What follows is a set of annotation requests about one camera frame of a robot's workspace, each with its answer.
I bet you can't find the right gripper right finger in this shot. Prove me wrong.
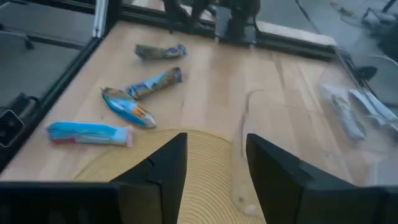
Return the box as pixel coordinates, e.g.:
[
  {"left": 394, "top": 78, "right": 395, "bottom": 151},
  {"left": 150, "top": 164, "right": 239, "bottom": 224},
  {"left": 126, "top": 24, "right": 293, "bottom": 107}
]
[{"left": 246, "top": 133, "right": 386, "bottom": 224}]

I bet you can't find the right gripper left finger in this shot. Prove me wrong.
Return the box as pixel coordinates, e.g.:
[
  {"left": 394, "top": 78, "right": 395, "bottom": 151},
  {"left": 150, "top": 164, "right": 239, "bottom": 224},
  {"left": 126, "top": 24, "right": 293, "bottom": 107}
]
[{"left": 118, "top": 133, "right": 188, "bottom": 224}]

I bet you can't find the long clear plastic bin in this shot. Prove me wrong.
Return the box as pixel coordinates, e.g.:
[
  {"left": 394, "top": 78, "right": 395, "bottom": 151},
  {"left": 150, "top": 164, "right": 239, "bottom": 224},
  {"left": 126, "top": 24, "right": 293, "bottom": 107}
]
[{"left": 229, "top": 88, "right": 398, "bottom": 218}]

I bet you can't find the blue orange-marked granola bar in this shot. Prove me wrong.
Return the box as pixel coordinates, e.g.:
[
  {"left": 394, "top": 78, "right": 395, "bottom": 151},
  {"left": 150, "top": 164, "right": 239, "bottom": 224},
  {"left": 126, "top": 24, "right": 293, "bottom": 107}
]
[{"left": 100, "top": 86, "right": 158, "bottom": 129}]

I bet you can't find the light blue red-ended granola bar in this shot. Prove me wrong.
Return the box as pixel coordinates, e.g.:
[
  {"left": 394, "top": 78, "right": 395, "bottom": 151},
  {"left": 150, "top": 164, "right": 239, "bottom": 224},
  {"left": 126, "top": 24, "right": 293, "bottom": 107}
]
[{"left": 44, "top": 120, "right": 135, "bottom": 148}]

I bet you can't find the green brown-print granola bar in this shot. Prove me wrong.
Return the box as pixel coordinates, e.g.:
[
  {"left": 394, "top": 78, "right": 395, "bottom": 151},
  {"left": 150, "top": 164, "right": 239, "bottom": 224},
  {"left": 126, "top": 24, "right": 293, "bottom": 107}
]
[{"left": 320, "top": 83, "right": 366, "bottom": 141}]

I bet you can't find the blue brown granola bar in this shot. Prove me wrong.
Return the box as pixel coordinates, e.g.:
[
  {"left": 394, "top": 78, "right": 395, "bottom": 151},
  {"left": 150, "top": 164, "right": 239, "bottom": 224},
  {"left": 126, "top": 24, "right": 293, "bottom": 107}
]
[{"left": 125, "top": 67, "right": 183, "bottom": 101}]

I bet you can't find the green blue granola bar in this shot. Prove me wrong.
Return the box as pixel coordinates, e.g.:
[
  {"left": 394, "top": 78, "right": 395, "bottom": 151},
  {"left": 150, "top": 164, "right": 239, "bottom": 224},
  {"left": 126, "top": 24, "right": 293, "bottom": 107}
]
[{"left": 134, "top": 42, "right": 188, "bottom": 62}]

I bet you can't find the round yellow woven placemat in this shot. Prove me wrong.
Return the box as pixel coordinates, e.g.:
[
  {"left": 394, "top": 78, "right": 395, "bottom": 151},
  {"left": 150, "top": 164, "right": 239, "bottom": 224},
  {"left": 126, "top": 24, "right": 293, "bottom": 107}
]
[{"left": 74, "top": 129, "right": 265, "bottom": 224}]

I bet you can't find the black table-level camera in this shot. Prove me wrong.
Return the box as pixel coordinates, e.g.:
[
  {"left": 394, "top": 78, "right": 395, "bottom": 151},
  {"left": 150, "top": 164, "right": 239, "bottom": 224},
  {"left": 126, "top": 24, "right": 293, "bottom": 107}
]
[{"left": 0, "top": 93, "right": 40, "bottom": 149}]

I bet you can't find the silver aluminium rail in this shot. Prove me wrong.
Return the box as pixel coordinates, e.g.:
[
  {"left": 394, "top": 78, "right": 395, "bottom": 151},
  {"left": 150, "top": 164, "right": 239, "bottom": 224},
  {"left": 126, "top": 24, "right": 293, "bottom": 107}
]
[{"left": 93, "top": 0, "right": 109, "bottom": 39}]

